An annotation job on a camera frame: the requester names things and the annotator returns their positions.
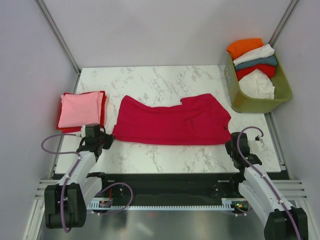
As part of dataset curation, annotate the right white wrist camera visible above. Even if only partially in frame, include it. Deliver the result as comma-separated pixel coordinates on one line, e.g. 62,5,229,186
248,135,265,154

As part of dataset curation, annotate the white folded shirt in bin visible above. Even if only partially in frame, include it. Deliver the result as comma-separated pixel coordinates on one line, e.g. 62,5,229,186
233,44,275,66

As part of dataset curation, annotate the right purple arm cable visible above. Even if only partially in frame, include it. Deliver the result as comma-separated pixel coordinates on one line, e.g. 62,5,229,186
237,126,301,240

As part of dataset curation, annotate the right aluminium frame post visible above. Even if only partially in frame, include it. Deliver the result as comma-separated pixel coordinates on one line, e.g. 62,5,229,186
268,0,301,47

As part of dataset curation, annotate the teal shirt in bin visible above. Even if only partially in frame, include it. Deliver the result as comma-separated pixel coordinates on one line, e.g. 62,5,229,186
234,55,278,71

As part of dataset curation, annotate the orange t shirt in bin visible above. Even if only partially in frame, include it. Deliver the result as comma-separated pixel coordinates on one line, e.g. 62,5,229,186
226,38,264,60

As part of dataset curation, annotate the left aluminium frame post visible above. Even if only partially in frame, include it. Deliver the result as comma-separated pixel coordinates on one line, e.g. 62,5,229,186
34,0,82,76

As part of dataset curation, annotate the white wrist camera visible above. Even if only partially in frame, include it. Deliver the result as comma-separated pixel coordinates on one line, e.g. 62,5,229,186
248,135,265,154
75,125,86,138

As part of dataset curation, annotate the crimson red t shirt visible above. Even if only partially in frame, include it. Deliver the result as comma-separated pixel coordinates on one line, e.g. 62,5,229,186
112,93,231,146

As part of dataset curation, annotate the crumpled white shirt in bin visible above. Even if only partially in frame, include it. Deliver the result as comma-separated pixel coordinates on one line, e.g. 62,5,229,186
238,69,275,100

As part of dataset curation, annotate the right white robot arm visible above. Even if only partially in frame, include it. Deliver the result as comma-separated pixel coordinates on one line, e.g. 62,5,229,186
225,131,309,240

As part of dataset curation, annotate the white slotted cable duct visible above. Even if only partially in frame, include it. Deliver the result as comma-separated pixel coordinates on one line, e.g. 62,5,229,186
86,197,248,214

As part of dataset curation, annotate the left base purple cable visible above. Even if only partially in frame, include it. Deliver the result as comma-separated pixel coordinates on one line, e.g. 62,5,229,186
91,181,133,215

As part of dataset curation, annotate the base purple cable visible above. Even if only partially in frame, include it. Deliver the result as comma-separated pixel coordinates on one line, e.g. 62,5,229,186
91,181,133,215
224,207,255,218

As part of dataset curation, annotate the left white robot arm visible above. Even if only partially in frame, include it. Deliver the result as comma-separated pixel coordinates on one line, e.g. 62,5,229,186
44,123,115,233

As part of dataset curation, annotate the olive green plastic bin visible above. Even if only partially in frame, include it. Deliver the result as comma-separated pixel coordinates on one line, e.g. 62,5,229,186
224,54,293,114

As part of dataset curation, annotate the aluminium frame post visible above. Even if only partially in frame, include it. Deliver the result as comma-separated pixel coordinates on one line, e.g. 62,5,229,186
34,0,82,76
268,0,301,47

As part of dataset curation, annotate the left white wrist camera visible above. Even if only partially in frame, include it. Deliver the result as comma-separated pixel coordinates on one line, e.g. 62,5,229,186
75,125,86,138

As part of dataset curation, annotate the red shirt in bin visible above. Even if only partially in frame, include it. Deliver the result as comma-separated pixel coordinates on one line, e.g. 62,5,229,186
235,63,277,82

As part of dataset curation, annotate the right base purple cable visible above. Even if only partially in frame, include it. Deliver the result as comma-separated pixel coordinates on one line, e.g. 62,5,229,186
224,207,255,218

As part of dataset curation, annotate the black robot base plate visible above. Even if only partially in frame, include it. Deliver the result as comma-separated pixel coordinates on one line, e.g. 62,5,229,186
88,172,242,206

